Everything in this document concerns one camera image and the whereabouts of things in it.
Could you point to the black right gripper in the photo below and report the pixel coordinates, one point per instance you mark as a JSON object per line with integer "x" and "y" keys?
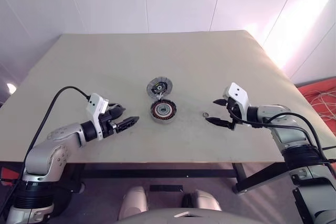
{"x": 233, "y": 110}

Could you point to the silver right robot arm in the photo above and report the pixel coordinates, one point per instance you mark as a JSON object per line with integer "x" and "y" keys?
{"x": 288, "y": 134}

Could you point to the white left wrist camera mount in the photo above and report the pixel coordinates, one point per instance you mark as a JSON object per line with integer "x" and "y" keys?
{"x": 95, "y": 104}

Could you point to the silver motor stator housing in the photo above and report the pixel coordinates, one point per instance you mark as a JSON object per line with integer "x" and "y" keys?
{"x": 164, "y": 111}

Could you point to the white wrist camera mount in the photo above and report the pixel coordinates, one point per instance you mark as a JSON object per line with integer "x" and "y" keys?
{"x": 237, "y": 93}
{"x": 95, "y": 104}

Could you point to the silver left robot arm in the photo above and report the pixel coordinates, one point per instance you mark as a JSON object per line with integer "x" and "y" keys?
{"x": 65, "y": 134}

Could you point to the grey robot torso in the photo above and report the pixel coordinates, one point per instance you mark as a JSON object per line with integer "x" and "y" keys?
{"x": 170, "y": 217}

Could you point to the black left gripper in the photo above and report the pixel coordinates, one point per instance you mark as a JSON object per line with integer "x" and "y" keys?
{"x": 106, "y": 125}

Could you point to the black spoked motor rotor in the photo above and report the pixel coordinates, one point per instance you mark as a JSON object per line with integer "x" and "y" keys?
{"x": 158, "y": 87}

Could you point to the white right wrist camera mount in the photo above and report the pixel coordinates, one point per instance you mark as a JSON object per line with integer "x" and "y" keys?
{"x": 237, "y": 93}

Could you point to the red object under table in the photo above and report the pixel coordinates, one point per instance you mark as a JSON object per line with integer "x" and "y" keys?
{"x": 8, "y": 175}

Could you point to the grey rounded robot knee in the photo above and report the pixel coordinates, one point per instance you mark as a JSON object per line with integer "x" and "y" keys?
{"x": 206, "y": 200}
{"x": 134, "y": 201}

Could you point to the small metal washer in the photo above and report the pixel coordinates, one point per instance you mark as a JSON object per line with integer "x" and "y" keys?
{"x": 202, "y": 114}

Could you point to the red fabric sheet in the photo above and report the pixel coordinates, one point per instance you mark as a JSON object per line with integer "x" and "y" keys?
{"x": 307, "y": 91}

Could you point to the black table frame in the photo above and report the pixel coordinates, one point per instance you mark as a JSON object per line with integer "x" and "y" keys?
{"x": 157, "y": 173}

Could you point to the grey notched motor end cover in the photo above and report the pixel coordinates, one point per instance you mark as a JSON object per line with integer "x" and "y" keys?
{"x": 168, "y": 83}

